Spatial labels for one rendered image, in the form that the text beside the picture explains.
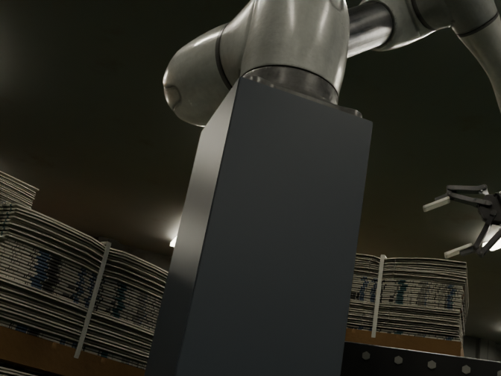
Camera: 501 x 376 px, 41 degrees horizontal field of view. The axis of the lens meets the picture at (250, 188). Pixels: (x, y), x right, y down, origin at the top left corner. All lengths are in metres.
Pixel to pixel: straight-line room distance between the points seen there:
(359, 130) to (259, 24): 0.23
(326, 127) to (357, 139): 0.05
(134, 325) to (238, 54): 0.50
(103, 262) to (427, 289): 0.76
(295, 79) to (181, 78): 0.28
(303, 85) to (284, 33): 0.09
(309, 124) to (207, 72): 0.28
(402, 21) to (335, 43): 0.59
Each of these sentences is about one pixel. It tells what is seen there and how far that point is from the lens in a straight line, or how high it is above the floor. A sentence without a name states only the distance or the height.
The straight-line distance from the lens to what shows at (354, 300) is 1.59.
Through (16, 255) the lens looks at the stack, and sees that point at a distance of 1.07.
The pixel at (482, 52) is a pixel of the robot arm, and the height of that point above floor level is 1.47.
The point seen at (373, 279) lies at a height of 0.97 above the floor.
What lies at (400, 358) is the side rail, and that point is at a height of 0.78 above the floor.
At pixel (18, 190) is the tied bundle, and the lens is 1.76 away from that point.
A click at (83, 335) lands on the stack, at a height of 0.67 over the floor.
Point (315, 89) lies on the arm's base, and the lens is 0.96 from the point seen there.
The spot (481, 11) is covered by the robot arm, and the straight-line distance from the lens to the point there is 1.59.
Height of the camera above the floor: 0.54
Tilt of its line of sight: 21 degrees up
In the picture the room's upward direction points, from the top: 11 degrees clockwise
